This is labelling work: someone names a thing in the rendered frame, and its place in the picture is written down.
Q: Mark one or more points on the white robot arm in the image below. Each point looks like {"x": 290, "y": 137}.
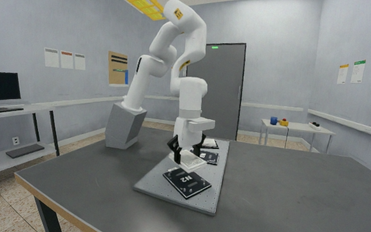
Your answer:
{"x": 190, "y": 90}

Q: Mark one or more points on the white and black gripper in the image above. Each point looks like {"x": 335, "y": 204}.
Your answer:
{"x": 184, "y": 138}

